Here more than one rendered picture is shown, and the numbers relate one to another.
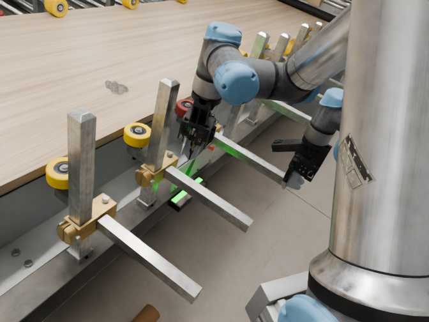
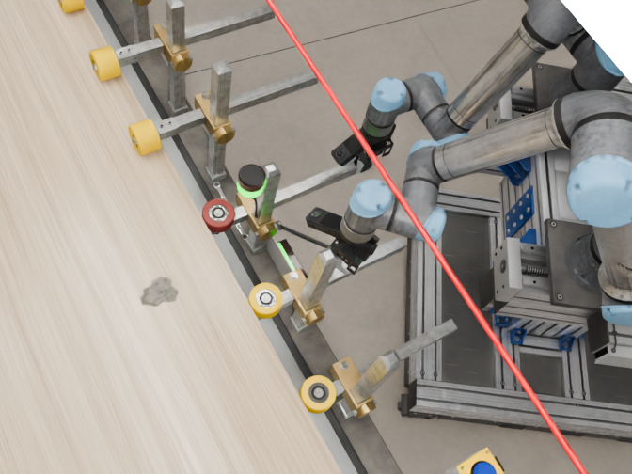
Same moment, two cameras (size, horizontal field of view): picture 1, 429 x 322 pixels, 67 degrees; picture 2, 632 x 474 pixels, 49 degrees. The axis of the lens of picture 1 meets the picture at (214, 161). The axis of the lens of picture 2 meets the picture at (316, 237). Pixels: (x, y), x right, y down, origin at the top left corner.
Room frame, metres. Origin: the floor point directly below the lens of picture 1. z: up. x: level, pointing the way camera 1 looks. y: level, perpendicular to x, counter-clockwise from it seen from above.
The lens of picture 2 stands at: (0.48, 0.77, 2.41)
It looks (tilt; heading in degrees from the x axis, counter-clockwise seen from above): 62 degrees down; 292
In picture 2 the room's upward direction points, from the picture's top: 20 degrees clockwise
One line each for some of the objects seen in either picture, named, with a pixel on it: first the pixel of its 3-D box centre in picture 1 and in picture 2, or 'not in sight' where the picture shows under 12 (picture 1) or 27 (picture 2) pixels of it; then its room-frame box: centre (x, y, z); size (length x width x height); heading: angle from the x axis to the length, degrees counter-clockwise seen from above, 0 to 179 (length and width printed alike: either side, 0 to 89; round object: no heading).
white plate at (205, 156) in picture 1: (195, 165); (270, 243); (0.88, 0.06, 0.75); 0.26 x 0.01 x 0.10; 159
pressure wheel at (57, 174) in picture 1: (64, 183); (314, 398); (0.53, 0.33, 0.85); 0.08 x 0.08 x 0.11
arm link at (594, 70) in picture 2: not in sight; (607, 56); (0.51, -0.72, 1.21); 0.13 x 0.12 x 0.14; 157
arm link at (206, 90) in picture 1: (210, 85); (359, 223); (0.68, 0.06, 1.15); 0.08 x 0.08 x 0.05
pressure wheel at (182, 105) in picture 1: (184, 117); (217, 222); (0.99, 0.15, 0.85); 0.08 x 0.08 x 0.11
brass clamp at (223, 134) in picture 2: not in sight; (214, 118); (1.18, -0.03, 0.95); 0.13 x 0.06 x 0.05; 159
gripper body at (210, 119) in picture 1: (200, 116); (354, 243); (0.67, 0.07, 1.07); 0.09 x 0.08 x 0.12; 179
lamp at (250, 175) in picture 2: not in sight; (248, 198); (0.94, 0.11, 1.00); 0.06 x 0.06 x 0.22; 69
